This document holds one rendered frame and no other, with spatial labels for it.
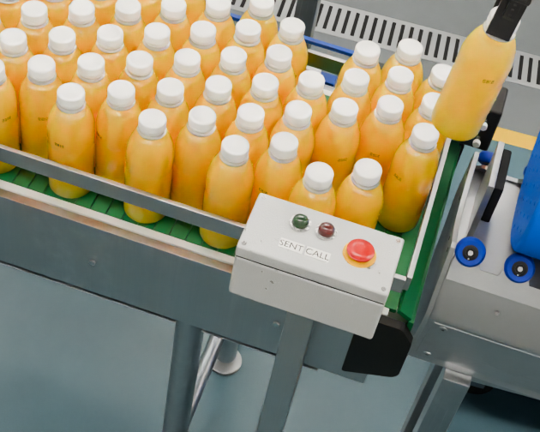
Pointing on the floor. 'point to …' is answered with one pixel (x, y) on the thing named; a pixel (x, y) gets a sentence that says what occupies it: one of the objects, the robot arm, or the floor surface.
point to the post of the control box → (285, 372)
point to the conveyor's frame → (170, 291)
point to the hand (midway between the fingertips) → (511, 3)
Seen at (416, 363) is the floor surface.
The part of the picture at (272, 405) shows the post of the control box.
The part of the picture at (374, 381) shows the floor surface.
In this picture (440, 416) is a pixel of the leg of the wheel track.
